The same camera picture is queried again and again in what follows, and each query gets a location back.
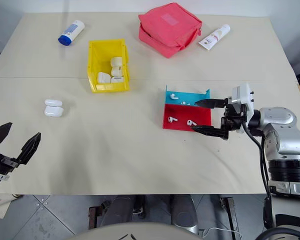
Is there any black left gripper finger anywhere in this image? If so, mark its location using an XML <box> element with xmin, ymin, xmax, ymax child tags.
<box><xmin>0</xmin><ymin>122</ymin><xmax>14</xmax><ymax>152</ymax></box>
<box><xmin>15</xmin><ymin>132</ymin><xmax>42</xmax><ymax>165</ymax></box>

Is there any pink fabric zip pouch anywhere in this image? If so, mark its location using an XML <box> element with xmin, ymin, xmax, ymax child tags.
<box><xmin>137</xmin><ymin>2</ymin><xmax>203</xmax><ymax>59</ymax></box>

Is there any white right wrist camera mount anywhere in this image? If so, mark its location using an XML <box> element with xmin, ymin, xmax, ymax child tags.
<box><xmin>228</xmin><ymin>82</ymin><xmax>256</xmax><ymax>133</ymax></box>

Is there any thin white floor cable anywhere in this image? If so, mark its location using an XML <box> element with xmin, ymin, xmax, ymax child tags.
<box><xmin>201</xmin><ymin>226</ymin><xmax>243</xmax><ymax>239</ymax></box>

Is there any grey rounded robot leg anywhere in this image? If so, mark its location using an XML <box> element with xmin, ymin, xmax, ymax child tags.
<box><xmin>170</xmin><ymin>194</ymin><xmax>199</xmax><ymax>235</ymax></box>
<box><xmin>109</xmin><ymin>194</ymin><xmax>136</xmax><ymax>229</ymax></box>

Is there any white paper sheet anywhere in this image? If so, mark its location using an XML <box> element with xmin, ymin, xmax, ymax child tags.
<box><xmin>0</xmin><ymin>193</ymin><xmax>24</xmax><ymax>221</ymax></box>

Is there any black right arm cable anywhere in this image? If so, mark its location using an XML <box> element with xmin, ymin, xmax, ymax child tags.
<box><xmin>241</xmin><ymin>121</ymin><xmax>276</xmax><ymax>201</ymax></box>

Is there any white bottle with blue cap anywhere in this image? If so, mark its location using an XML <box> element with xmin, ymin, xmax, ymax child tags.
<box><xmin>57</xmin><ymin>20</ymin><xmax>86</xmax><ymax>47</ymax></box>

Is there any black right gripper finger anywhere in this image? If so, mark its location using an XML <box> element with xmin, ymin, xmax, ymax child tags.
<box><xmin>194</xmin><ymin>98</ymin><xmax>227</xmax><ymax>109</ymax></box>
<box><xmin>190</xmin><ymin>125</ymin><xmax>229</xmax><ymax>140</ymax></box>

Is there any yellow plastic bin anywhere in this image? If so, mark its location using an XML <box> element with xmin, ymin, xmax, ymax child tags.
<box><xmin>86</xmin><ymin>38</ymin><xmax>131</xmax><ymax>94</ymax></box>

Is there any red and teal box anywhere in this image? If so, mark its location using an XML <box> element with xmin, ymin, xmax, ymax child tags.
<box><xmin>162</xmin><ymin>84</ymin><xmax>213</xmax><ymax>132</ymax></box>

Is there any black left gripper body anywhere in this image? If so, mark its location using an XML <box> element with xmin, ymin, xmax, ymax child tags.
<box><xmin>0</xmin><ymin>149</ymin><xmax>19</xmax><ymax>176</ymax></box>

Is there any white cream tube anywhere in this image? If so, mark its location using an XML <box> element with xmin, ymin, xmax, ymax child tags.
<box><xmin>198</xmin><ymin>23</ymin><xmax>232</xmax><ymax>52</ymax></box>

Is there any rusty metal table bar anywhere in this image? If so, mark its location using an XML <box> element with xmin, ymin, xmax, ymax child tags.
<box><xmin>88</xmin><ymin>205</ymin><xmax>99</xmax><ymax>230</ymax></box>
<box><xmin>220</xmin><ymin>196</ymin><xmax>240</xmax><ymax>240</ymax></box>

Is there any grey robot torso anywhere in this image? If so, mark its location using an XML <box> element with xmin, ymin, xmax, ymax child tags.
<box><xmin>74</xmin><ymin>221</ymin><xmax>199</xmax><ymax>240</ymax></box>

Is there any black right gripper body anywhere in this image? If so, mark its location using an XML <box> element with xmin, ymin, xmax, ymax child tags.
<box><xmin>220</xmin><ymin>97</ymin><xmax>250</xmax><ymax>132</ymax></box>

